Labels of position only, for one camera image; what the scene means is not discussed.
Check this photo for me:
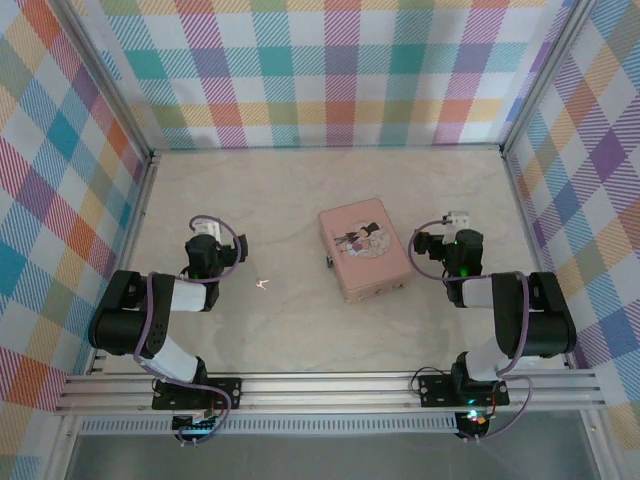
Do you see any aluminium frame post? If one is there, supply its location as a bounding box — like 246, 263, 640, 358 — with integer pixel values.
498, 0, 597, 155
58, 0, 155, 157

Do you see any aluminium front rail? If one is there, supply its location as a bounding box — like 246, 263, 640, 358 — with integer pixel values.
54, 369, 606, 415

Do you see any aluminium side rail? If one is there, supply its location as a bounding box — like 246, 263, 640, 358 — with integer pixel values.
499, 147, 577, 371
85, 152, 162, 376

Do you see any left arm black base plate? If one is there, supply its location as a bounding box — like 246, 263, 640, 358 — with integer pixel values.
152, 377, 243, 412

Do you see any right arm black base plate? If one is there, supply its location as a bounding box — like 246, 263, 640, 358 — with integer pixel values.
418, 372, 511, 408

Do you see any pink tin box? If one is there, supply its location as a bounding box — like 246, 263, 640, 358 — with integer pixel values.
318, 197, 415, 305

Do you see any slotted grey cable duct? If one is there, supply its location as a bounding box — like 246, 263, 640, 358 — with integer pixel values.
79, 417, 461, 435

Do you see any right controller board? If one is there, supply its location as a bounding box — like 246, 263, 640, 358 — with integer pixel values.
457, 409, 490, 430

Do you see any left controller board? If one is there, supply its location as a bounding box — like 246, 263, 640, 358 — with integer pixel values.
171, 409, 222, 432

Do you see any controller board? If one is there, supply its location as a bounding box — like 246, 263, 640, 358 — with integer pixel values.
457, 409, 490, 430
171, 409, 222, 432

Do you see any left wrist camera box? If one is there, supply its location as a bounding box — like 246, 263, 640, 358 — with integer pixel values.
193, 219, 224, 243

